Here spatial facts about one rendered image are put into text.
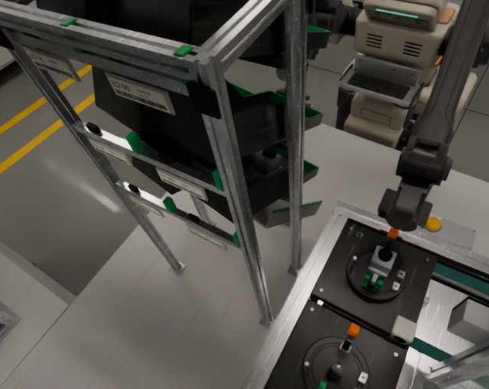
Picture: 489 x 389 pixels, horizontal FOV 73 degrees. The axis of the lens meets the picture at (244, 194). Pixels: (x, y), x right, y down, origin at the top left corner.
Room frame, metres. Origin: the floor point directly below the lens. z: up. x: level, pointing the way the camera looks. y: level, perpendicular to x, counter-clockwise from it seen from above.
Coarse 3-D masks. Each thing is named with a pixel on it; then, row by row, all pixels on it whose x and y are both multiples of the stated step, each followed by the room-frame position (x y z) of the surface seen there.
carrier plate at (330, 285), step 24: (360, 240) 0.38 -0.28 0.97; (384, 240) 0.36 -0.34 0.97; (336, 264) 0.33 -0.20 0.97; (408, 264) 0.29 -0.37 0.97; (432, 264) 0.27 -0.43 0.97; (336, 288) 0.27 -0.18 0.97; (408, 288) 0.23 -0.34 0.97; (360, 312) 0.20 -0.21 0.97; (384, 312) 0.19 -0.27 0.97; (408, 312) 0.18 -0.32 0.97
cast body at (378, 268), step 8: (376, 248) 0.30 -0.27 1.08; (384, 248) 0.29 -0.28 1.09; (376, 256) 0.28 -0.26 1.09; (384, 256) 0.27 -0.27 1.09; (392, 256) 0.27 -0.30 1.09; (376, 264) 0.26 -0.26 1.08; (384, 264) 0.26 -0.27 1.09; (392, 264) 0.26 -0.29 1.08; (368, 272) 0.27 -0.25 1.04; (376, 272) 0.26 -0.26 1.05; (384, 272) 0.25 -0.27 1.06; (384, 280) 0.24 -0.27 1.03
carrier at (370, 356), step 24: (312, 312) 0.22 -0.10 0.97; (312, 336) 0.17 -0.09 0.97; (336, 336) 0.16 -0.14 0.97; (360, 336) 0.15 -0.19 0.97; (288, 360) 0.13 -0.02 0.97; (312, 360) 0.12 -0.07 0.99; (336, 360) 0.10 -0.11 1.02; (360, 360) 0.10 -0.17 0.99; (384, 360) 0.09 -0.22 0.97; (288, 384) 0.08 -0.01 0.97; (312, 384) 0.07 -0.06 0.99; (336, 384) 0.06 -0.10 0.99; (360, 384) 0.05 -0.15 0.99; (384, 384) 0.05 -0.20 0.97
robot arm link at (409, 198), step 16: (400, 160) 0.37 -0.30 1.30; (448, 160) 0.33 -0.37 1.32; (400, 176) 0.36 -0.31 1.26; (416, 176) 0.35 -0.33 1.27; (400, 192) 0.32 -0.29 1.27; (416, 192) 0.31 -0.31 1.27; (400, 208) 0.29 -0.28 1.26; (416, 208) 0.29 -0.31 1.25; (400, 224) 0.28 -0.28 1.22; (416, 224) 0.27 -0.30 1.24
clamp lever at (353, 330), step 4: (352, 324) 0.16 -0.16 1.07; (348, 328) 0.15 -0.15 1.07; (352, 328) 0.15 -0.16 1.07; (356, 328) 0.15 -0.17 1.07; (348, 332) 0.14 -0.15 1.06; (352, 332) 0.14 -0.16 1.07; (356, 332) 0.14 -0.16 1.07; (348, 336) 0.14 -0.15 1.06; (352, 336) 0.14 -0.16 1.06; (356, 336) 0.13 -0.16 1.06; (348, 340) 0.13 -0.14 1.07; (352, 340) 0.13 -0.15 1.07; (344, 344) 0.13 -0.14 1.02; (348, 344) 0.13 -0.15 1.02; (344, 348) 0.12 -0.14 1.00; (348, 348) 0.12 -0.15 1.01
